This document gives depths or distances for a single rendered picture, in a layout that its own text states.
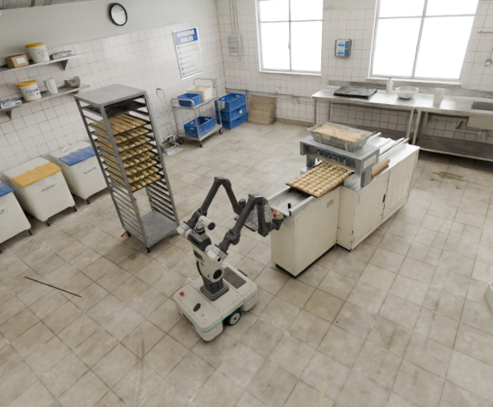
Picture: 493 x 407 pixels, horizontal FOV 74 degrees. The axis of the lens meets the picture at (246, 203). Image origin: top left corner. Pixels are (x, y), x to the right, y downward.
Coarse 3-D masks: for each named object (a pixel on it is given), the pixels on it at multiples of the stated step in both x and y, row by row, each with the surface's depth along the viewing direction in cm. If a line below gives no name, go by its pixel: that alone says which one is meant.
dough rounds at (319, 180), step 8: (320, 168) 344; (328, 168) 343; (336, 168) 341; (304, 176) 334; (312, 176) 332; (320, 176) 331; (328, 176) 330; (336, 176) 329; (344, 176) 326; (296, 184) 322; (304, 184) 320; (312, 184) 319; (320, 184) 318; (328, 184) 316; (336, 184) 319; (312, 192) 308; (320, 192) 307
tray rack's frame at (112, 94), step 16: (80, 96) 326; (96, 96) 320; (112, 96) 314; (128, 96) 311; (80, 112) 343; (112, 192) 398; (128, 224) 426; (144, 224) 423; (160, 224) 420; (176, 224) 416; (160, 240) 397
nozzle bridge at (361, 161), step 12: (300, 144) 345; (312, 144) 335; (324, 144) 332; (312, 156) 345; (324, 156) 339; (336, 156) 327; (348, 156) 306; (360, 156) 303; (372, 156) 309; (348, 168) 317; (360, 168) 302
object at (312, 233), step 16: (336, 192) 328; (288, 208) 303; (304, 208) 301; (320, 208) 318; (336, 208) 341; (304, 224) 309; (320, 224) 330; (336, 224) 354; (272, 240) 337; (288, 240) 316; (304, 240) 320; (320, 240) 342; (272, 256) 351; (288, 256) 328; (304, 256) 331; (320, 256) 362; (288, 272) 346
